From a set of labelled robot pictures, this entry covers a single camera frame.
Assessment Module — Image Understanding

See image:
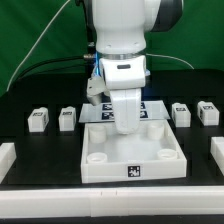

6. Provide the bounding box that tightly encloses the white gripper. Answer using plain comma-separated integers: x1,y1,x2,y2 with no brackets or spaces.
86,56,146,134

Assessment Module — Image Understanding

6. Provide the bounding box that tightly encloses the white square tabletop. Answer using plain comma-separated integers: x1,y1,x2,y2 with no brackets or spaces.
81,120,187,183

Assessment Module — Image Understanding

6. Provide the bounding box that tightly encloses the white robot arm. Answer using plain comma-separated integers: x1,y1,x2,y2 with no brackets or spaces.
75,0,184,134

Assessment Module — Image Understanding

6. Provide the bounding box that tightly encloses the black vertical pole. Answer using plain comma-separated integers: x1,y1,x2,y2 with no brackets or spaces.
83,0,96,54

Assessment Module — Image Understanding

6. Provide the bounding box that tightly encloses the white marker sheet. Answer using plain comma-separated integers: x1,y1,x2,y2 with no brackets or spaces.
79,101,170,123

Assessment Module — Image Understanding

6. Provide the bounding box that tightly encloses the white left obstacle bar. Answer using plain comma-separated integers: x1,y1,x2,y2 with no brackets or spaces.
0,143,16,184

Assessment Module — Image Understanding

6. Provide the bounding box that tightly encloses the white obstacle bar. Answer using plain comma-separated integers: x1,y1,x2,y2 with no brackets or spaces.
210,137,224,176
0,143,16,184
0,186,224,219

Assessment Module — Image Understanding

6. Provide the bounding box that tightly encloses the green backdrop curtain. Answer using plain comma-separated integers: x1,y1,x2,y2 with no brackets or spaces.
0,0,224,95

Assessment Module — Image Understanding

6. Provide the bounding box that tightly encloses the white front obstacle bar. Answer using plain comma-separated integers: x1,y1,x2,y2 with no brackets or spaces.
0,186,224,219

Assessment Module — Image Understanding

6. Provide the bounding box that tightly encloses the white right obstacle bar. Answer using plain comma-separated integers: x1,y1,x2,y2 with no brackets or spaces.
210,137,224,176

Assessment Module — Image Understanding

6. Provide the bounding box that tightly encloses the black cable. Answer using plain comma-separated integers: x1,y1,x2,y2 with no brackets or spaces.
15,55,98,83

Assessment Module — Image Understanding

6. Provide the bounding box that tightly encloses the white cable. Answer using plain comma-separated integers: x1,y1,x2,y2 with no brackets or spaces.
6,0,195,92

